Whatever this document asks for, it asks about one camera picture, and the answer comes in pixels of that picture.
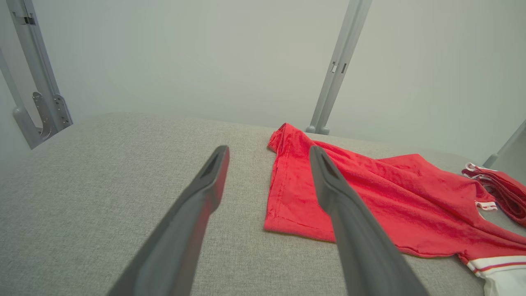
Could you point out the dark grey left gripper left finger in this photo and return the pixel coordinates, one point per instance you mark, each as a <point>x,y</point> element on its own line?
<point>185,230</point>

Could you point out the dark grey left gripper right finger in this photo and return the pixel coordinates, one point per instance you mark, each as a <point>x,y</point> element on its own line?
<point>361,246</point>

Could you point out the red and white jersey shirt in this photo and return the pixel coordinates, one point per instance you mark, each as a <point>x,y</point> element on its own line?
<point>411,197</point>

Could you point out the red shorts with white stripe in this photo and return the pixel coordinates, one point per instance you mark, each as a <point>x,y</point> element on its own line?
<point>505,193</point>

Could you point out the grey slanted frame post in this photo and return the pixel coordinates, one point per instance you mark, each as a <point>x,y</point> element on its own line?
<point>507,148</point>

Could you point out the grey double frame post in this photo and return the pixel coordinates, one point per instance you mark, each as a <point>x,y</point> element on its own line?
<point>339,65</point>

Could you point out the grey frame post with bracket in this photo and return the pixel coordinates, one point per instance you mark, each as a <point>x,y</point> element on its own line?
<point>39,70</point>

